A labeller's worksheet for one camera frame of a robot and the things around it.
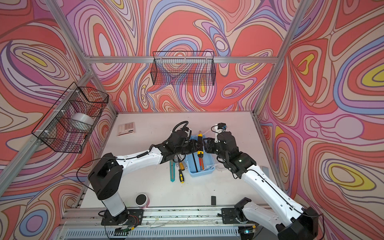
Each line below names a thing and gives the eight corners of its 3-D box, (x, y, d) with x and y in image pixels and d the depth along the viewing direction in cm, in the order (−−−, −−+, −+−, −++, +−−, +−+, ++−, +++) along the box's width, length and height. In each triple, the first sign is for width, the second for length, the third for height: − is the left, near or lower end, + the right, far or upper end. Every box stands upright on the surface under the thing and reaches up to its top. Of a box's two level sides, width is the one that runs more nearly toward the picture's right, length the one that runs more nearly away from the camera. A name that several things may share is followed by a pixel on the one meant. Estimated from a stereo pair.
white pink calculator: (118, 136, 107) (116, 134, 105) (118, 126, 113) (117, 124, 111) (135, 132, 109) (134, 130, 107) (135, 123, 115) (134, 121, 113)
